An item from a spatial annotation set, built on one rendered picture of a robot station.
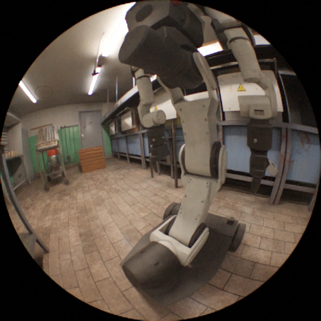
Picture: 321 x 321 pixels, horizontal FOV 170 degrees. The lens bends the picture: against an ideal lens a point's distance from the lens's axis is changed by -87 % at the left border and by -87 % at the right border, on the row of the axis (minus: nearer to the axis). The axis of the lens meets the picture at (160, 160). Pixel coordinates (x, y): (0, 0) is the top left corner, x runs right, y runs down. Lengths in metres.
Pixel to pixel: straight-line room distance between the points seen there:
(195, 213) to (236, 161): 0.97
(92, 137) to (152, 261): 4.63
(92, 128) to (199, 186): 4.61
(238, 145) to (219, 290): 1.26
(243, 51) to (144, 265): 0.67
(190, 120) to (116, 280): 0.89
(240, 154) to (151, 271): 1.24
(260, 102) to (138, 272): 0.58
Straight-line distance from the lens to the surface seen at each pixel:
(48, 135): 4.86
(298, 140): 1.40
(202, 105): 0.37
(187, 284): 0.55
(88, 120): 4.83
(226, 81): 1.23
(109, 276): 0.81
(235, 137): 1.29
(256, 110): 0.34
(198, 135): 0.38
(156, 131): 0.49
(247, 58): 0.37
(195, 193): 0.45
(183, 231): 0.48
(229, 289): 0.77
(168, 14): 0.42
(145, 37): 0.25
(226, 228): 0.70
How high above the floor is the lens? 0.71
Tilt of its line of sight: 13 degrees down
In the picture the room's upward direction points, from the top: 4 degrees counter-clockwise
